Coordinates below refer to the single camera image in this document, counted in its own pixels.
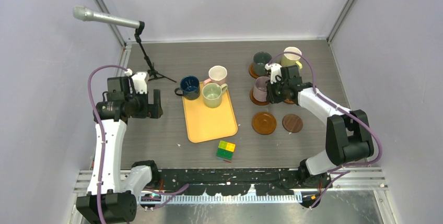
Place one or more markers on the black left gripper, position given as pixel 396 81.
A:
pixel 150 110

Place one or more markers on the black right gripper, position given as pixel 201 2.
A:
pixel 272 97

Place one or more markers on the brown wooden coaster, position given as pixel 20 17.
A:
pixel 251 72
pixel 264 123
pixel 255 101
pixel 288 101

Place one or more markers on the purple mug black handle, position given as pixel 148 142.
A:
pixel 260 89

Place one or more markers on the yellow-green faceted mug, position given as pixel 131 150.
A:
pixel 291 57

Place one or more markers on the dark walnut wooden coaster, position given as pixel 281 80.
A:
pixel 292 123

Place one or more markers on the dark grey green mug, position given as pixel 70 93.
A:
pixel 260 59

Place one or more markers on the yellow plastic tray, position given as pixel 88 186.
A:
pixel 204 123

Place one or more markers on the light green mug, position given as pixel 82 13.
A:
pixel 212 94

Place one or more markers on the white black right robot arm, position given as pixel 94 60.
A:
pixel 347 136

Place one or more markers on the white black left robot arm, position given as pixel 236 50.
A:
pixel 111 198

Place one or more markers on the black microphone tripod stand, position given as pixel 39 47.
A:
pixel 153 74

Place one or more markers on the dark blue mug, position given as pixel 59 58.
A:
pixel 189 88

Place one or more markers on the pink faceted mug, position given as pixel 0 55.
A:
pixel 216 74

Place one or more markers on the colourful toy brick block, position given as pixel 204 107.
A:
pixel 225 151

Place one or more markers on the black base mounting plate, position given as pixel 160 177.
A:
pixel 231 182

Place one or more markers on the silver microphone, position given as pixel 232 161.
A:
pixel 85 14

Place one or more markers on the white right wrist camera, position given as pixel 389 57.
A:
pixel 274 70

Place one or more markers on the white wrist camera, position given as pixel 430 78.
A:
pixel 138 80
pixel 274 70

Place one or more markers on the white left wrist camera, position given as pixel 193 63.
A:
pixel 138 80

